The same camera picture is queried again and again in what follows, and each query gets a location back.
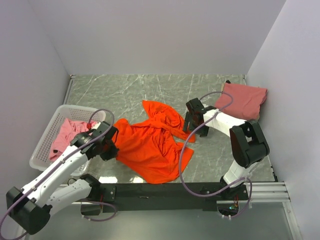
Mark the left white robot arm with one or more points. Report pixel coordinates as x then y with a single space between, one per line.
33 205

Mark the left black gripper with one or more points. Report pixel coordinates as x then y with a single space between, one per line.
111 154

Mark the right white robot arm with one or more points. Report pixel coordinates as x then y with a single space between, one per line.
248 143

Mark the white plastic laundry basket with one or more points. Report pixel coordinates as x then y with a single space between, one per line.
40 157

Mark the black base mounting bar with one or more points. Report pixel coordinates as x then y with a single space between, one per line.
155 197

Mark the crumpled pink shirt in basket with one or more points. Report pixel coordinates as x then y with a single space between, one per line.
68 130

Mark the folded pink t shirt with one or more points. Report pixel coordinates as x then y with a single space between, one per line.
247 101

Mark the orange polo shirt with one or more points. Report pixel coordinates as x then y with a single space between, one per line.
149 147

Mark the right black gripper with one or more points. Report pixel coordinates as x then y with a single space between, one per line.
185 128

